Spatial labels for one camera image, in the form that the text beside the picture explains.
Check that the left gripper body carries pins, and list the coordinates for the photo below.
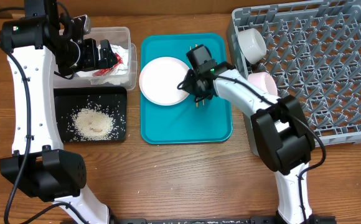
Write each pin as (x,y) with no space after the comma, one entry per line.
(89,58)

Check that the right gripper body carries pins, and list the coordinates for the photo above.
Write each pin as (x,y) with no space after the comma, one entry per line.
(196,86)

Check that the red snack wrapper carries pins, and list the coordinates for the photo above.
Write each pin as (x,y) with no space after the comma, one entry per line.
(106,71)

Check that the white napkin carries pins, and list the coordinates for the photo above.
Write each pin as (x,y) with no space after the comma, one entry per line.
(119,75)

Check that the large white plate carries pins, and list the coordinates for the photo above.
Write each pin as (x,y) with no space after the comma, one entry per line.
(159,79)

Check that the small white plate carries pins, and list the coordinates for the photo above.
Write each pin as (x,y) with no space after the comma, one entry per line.
(264,81)

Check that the grey bowl of rice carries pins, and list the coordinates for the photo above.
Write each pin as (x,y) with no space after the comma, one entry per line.
(252,45)

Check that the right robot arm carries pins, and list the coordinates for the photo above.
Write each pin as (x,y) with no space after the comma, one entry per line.
(281,135)

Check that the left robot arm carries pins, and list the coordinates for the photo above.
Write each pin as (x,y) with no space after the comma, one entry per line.
(42,44)

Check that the clear plastic waste bin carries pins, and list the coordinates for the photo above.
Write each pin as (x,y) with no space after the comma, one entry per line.
(116,36)

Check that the grey dishwasher rack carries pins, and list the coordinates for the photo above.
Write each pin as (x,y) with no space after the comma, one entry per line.
(314,54)

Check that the teal serving tray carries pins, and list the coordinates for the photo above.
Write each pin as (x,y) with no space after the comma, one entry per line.
(183,123)

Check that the black plastic tray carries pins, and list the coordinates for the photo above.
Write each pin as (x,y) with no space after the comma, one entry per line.
(69,98)

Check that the pile of white rice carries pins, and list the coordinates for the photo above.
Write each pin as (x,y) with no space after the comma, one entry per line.
(92,123)

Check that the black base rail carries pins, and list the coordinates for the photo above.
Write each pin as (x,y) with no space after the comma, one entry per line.
(253,220)

